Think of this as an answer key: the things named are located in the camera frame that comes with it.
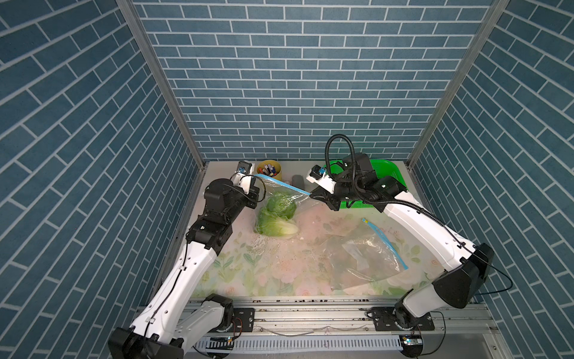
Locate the grey fabric case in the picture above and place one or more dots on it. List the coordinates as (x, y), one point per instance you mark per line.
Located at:
(298, 182)

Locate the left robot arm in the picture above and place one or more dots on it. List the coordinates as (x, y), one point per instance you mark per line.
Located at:
(159, 332)

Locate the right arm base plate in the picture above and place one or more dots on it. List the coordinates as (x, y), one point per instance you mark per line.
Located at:
(390, 319)

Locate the green plastic basket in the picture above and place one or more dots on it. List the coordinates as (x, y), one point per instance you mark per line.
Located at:
(382, 168)

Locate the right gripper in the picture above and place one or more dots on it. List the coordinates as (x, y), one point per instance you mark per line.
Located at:
(327, 197)

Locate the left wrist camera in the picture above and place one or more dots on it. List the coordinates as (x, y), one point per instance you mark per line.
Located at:
(243, 168)

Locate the clear zipper bag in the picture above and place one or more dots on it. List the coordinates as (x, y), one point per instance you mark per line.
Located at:
(290, 259)
(364, 255)

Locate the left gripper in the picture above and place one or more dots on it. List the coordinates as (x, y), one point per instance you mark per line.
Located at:
(250, 197)

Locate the aluminium rail frame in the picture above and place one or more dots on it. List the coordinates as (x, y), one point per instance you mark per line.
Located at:
(338, 328)

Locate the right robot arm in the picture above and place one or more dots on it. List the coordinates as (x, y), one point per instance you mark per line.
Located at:
(466, 265)

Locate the yellow pen cup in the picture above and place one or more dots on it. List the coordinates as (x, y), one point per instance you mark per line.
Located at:
(270, 168)

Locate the chinese cabbage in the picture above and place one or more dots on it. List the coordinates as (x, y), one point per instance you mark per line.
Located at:
(272, 225)
(282, 205)

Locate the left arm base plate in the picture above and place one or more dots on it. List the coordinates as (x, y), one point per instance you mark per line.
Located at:
(241, 320)

